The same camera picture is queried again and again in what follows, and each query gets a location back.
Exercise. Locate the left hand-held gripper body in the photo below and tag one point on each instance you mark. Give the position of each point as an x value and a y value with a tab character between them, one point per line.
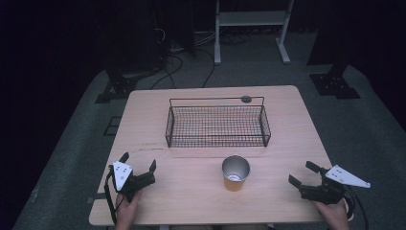
127	182

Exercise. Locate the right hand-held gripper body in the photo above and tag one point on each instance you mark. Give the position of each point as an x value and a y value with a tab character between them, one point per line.
325	193

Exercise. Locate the person's right hand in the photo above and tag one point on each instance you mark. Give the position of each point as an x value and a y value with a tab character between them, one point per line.
335	215

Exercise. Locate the person's left hand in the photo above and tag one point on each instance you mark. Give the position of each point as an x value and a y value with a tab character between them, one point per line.
126	211

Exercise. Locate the orange paper cup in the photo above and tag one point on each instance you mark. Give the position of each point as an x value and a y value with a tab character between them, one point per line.
235	183

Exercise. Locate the black stand base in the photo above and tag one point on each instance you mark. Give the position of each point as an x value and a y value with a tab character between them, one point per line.
118	87
333	84

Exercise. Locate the dark round table grommet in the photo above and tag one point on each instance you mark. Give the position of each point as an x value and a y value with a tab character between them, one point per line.
246	99

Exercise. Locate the white metal stand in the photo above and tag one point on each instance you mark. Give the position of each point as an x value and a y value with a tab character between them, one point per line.
252	18

